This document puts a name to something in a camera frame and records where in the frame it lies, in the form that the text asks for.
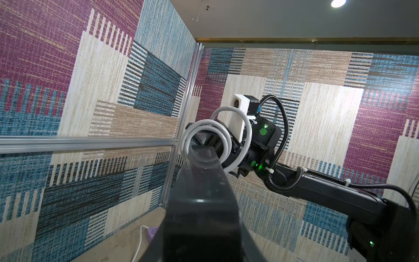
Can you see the purple power strip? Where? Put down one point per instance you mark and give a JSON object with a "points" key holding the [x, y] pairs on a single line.
{"points": [[150, 233]]}

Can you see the black power strip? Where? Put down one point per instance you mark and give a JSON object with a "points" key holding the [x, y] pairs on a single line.
{"points": [[203, 221]]}

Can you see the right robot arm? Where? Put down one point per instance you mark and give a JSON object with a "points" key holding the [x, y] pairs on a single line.
{"points": [[382, 220]]}

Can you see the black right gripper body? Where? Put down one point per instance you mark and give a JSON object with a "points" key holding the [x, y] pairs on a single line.
{"points": [[209, 138]]}

